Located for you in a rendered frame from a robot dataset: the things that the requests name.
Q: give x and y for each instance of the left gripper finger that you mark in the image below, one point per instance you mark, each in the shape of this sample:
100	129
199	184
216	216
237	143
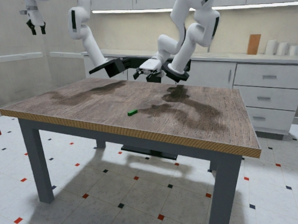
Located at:
136	75
151	75

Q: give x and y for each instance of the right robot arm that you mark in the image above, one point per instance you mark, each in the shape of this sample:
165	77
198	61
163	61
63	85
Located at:
77	31

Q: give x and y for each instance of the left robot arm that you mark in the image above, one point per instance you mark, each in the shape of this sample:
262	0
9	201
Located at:
202	32

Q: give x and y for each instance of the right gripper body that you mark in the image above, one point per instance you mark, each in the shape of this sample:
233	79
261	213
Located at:
36	18

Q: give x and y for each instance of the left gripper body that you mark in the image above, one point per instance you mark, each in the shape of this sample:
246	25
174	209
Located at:
151	64

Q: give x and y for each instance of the green rectangular block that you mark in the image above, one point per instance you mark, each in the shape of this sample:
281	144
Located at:
132	112

